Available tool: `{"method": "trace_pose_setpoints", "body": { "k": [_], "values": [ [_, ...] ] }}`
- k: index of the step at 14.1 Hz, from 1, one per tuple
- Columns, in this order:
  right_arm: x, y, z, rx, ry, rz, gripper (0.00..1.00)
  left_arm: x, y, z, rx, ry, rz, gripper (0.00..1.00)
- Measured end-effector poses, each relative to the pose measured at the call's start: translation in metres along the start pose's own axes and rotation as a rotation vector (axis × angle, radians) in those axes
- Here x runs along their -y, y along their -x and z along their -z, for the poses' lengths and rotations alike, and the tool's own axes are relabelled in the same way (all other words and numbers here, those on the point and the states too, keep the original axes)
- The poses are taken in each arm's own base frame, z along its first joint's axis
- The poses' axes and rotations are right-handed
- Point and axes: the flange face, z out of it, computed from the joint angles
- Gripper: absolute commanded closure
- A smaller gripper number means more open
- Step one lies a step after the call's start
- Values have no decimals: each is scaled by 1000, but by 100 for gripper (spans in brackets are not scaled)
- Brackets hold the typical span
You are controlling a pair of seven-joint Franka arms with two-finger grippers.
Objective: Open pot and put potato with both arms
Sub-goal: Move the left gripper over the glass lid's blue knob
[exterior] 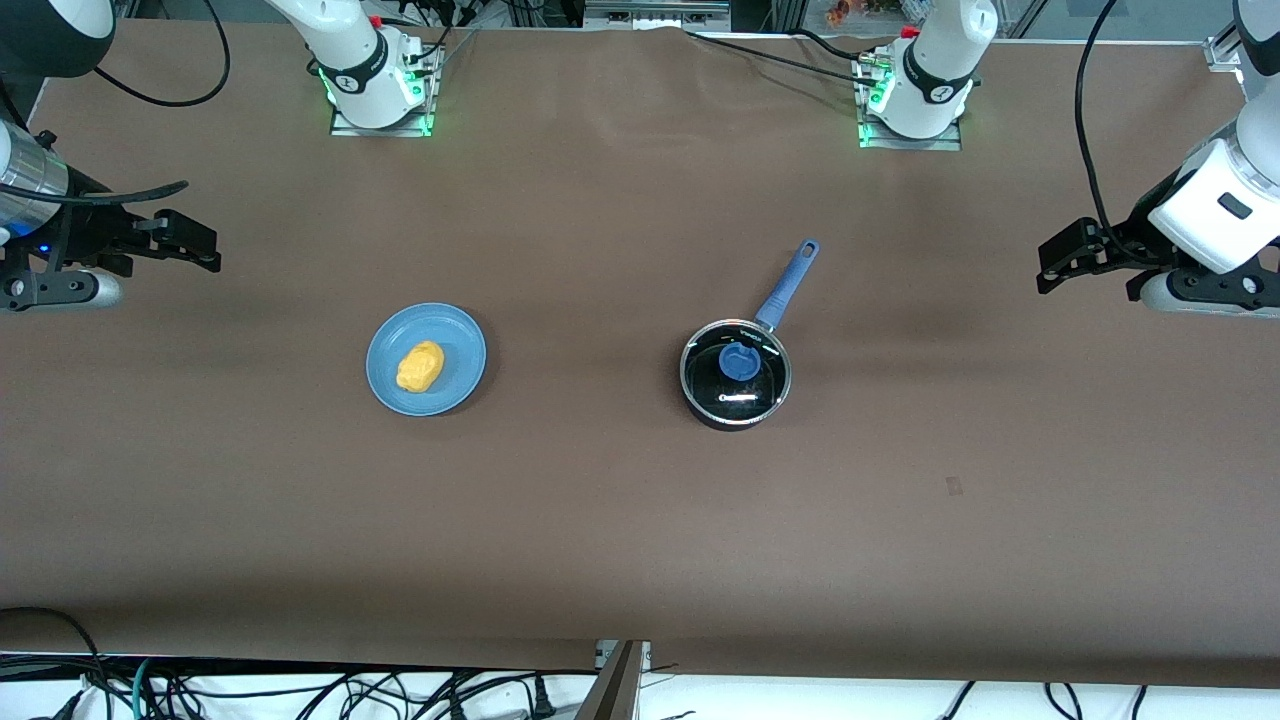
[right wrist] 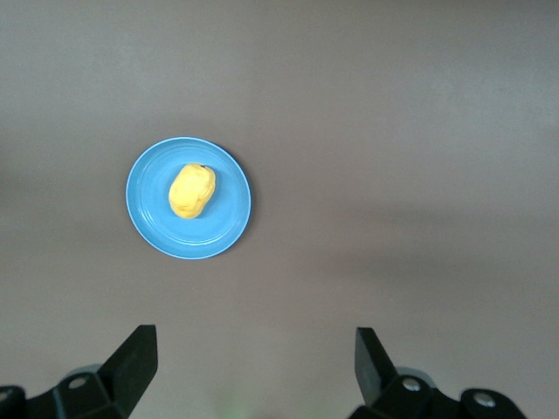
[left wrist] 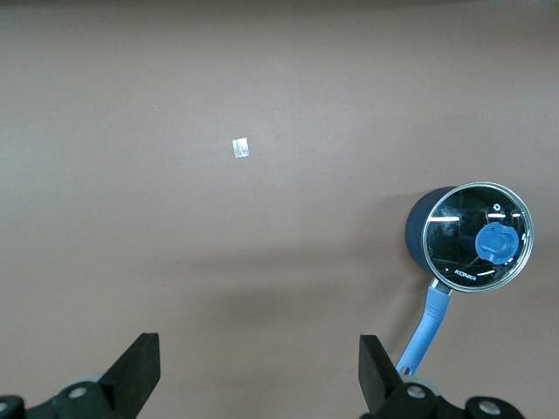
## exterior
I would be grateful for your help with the brown table cover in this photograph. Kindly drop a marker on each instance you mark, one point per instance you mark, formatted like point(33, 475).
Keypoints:
point(600, 520)

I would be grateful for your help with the black power plug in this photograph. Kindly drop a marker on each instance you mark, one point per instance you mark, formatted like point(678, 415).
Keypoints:
point(543, 700)

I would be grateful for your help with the glass lid with blue knob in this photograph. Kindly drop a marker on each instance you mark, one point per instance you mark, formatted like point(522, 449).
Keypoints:
point(737, 360)

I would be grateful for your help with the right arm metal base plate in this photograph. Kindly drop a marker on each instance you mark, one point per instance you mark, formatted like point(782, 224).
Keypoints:
point(400, 129)

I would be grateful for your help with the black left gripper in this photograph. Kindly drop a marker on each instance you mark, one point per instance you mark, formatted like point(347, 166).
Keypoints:
point(1131, 237)

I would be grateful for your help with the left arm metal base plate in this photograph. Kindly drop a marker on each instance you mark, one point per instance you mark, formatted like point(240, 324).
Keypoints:
point(880, 141)

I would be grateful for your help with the silver metal rail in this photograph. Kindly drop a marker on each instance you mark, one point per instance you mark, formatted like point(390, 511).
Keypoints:
point(655, 12)

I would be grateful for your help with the yellow potato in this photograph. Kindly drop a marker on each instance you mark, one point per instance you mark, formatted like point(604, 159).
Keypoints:
point(420, 367)

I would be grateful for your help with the aluminium frame post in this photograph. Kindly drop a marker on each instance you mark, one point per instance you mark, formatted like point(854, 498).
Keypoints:
point(1225, 52)

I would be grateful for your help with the orange background objects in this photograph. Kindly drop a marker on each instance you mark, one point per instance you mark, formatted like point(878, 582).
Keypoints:
point(845, 12)

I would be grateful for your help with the aluminium profile beam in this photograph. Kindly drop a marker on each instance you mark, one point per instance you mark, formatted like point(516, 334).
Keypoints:
point(615, 690)

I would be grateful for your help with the blue round plate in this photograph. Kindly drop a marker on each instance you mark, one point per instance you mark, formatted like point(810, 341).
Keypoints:
point(455, 340)

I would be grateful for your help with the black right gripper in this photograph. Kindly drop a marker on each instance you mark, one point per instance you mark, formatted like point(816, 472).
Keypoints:
point(92, 228)

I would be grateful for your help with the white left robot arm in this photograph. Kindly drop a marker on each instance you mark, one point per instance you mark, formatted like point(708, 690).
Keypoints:
point(935, 70)

